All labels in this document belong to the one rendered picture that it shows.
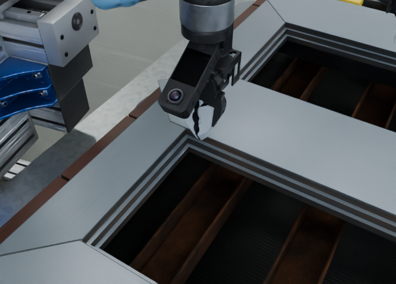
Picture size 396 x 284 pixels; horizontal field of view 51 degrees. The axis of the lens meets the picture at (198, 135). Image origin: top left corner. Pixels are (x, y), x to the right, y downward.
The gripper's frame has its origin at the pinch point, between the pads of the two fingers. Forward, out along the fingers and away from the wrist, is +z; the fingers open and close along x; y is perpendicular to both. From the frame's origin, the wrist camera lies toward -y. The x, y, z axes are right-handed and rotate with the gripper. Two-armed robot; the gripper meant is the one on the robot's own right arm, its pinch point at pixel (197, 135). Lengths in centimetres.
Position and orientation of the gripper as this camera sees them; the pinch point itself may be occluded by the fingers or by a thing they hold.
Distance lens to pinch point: 71.2
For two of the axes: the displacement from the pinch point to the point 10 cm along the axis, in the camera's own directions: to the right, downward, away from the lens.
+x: -8.5, -3.6, 3.8
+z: 0.0, 7.3, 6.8
